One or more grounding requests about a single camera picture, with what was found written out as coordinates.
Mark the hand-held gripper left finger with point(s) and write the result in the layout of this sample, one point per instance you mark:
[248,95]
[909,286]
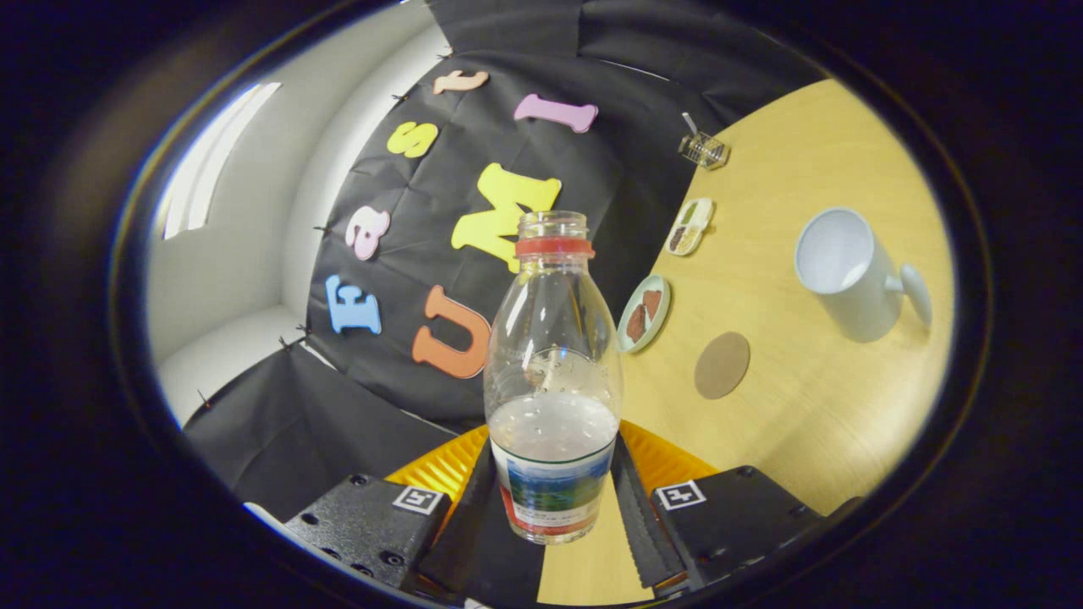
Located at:
[474,550]

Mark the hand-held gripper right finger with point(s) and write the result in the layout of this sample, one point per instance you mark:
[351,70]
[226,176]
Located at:
[647,533]

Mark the clear plastic juice bottle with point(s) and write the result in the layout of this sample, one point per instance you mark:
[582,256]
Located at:
[554,474]

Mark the brown round coaster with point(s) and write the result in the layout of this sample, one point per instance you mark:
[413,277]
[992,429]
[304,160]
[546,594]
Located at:
[722,365]

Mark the pale green plate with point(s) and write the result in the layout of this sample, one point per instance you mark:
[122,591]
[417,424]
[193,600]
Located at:
[633,347]

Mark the wooden table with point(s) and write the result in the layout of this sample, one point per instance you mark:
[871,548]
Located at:
[804,423]

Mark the brown meat piece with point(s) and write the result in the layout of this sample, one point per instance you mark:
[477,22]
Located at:
[636,323]
[652,304]

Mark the white divided snack tray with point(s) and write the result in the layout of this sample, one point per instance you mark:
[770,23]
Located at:
[689,228]

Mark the large ceiling light panel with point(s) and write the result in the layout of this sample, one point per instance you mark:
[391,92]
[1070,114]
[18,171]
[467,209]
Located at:
[211,161]

